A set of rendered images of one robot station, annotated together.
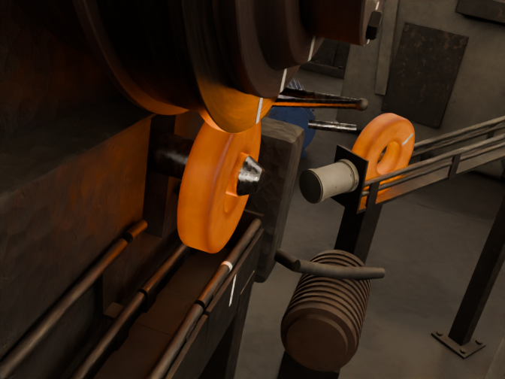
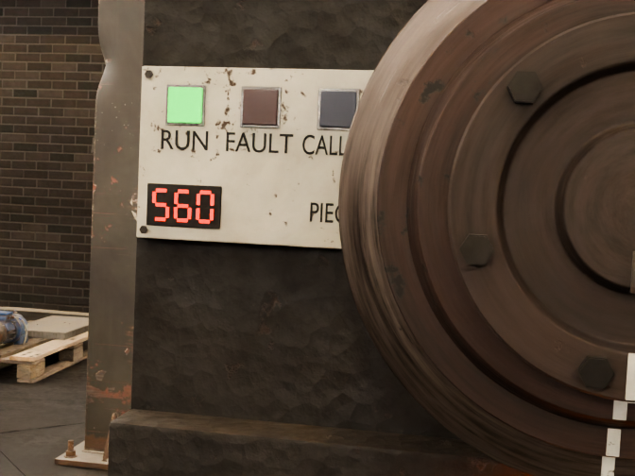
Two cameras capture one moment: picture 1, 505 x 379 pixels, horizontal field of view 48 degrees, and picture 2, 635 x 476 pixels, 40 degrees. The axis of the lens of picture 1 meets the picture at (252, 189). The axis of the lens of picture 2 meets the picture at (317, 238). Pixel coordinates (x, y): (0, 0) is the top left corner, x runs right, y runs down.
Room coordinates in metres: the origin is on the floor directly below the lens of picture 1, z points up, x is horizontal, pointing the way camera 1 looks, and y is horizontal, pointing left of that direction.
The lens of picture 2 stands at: (0.24, -0.69, 1.12)
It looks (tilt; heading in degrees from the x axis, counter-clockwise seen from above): 3 degrees down; 87
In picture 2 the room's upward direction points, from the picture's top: 3 degrees clockwise
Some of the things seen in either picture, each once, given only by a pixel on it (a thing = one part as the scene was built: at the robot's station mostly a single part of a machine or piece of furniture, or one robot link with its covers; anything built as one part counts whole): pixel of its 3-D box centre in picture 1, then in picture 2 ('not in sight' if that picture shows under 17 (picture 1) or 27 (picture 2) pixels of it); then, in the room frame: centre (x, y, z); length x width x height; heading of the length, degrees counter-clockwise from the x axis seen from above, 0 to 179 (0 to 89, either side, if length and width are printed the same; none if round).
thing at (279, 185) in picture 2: not in sight; (261, 157); (0.22, 0.22, 1.15); 0.26 x 0.02 x 0.18; 167
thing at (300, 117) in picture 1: (280, 113); not in sight; (2.81, -0.07, 0.17); 0.57 x 0.31 x 0.34; 7
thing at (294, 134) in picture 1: (252, 198); not in sight; (0.76, 0.00, 0.68); 0.11 x 0.08 x 0.24; 77
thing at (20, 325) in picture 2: not in sight; (13, 327); (-1.24, 4.46, 0.25); 0.40 x 0.24 x 0.22; 77
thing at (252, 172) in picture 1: (182, 158); not in sight; (0.54, 0.08, 0.82); 0.17 x 0.04 x 0.04; 77
